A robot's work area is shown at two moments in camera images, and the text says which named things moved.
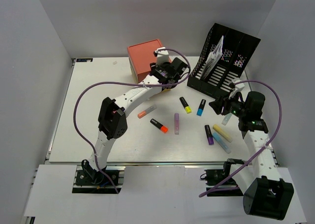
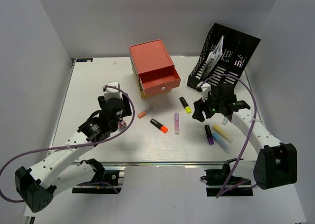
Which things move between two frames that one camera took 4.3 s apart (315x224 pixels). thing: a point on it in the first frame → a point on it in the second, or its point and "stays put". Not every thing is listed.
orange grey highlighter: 146,111 stays put
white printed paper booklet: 212,60 stays put
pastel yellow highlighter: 221,132 stays put
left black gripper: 163,66 → 127,110
